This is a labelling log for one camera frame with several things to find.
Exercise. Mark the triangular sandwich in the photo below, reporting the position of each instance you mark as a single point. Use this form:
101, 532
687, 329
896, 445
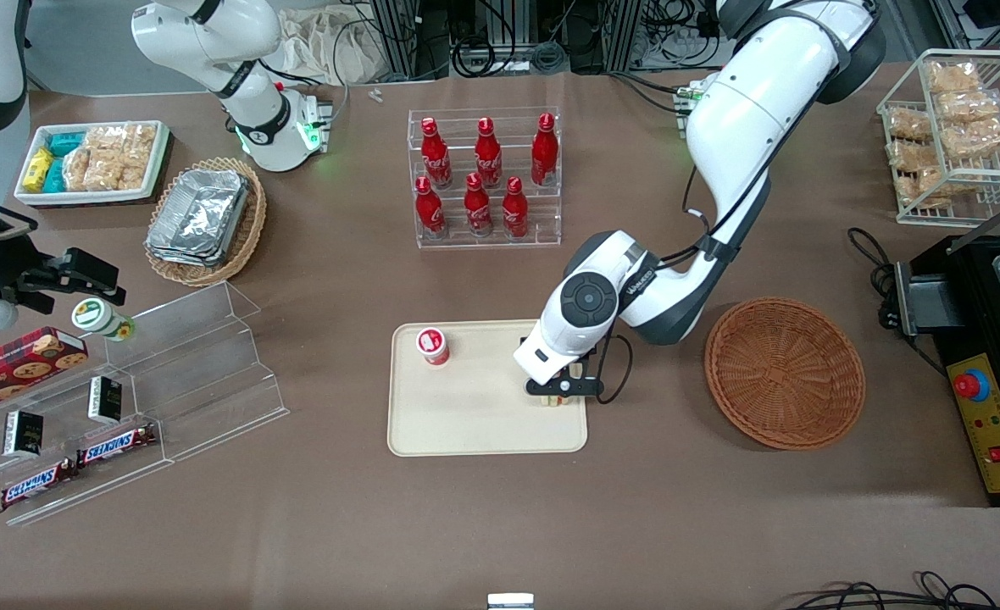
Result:
555, 402

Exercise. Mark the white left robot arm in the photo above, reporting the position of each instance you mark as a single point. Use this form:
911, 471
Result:
754, 110

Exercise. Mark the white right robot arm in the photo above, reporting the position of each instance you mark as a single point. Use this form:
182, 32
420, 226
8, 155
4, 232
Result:
212, 34

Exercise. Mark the beige plastic serving tray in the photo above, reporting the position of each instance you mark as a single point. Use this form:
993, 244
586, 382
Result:
466, 407

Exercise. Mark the oval wicker basket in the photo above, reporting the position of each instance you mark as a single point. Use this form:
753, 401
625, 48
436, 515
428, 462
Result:
250, 229

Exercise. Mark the round brown wicker basket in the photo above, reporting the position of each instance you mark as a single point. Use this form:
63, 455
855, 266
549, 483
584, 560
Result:
784, 373

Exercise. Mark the green lidded white cup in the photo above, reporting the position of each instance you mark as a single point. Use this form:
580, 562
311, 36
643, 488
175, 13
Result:
97, 318

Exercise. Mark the white rectangular plastic bin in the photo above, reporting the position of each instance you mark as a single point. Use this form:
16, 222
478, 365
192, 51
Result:
34, 191

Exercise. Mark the teal snack packet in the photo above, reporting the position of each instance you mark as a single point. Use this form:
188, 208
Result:
55, 175
66, 144

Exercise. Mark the clear bagged rice crackers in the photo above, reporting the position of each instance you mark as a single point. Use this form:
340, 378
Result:
123, 135
137, 165
93, 169

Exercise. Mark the small black box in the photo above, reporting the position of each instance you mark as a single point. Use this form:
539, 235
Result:
23, 434
104, 400

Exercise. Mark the yellow snack packet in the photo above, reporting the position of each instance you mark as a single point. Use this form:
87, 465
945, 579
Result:
38, 169

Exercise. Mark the stacked aluminium foil containers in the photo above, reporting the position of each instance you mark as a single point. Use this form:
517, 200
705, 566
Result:
199, 216

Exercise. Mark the red tartan cookie box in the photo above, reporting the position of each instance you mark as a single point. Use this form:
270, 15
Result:
17, 368

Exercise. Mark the clear acrylic stepped shelf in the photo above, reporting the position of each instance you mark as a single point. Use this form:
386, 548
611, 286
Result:
212, 373

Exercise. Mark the snickers chocolate bar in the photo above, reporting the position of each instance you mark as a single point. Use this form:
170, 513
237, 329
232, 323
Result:
38, 485
117, 446

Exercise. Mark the red white lidded cup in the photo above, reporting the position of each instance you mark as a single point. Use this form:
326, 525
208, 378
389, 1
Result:
433, 346

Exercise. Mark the clear acrylic bottle rack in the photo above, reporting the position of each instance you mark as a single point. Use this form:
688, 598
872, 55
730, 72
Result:
542, 216

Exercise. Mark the red cola bottle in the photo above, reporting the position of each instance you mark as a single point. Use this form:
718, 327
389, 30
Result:
436, 157
514, 212
478, 210
488, 157
544, 152
430, 212

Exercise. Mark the beige cloth bag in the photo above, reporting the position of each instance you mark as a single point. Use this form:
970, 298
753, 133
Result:
322, 42

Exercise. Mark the red emergency stop button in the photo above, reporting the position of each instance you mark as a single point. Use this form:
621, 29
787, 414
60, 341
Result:
971, 385

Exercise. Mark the bagged fried snack packet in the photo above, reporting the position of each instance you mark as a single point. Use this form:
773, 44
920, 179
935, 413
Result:
953, 78
919, 186
908, 125
911, 154
966, 106
974, 140

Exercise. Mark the black countertop machine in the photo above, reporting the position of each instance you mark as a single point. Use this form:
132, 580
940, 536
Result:
974, 305

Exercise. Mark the yellow control panel box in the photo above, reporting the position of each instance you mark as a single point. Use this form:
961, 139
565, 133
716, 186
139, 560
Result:
996, 432

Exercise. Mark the aluminium frame post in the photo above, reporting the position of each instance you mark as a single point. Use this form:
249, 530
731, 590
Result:
394, 38
627, 34

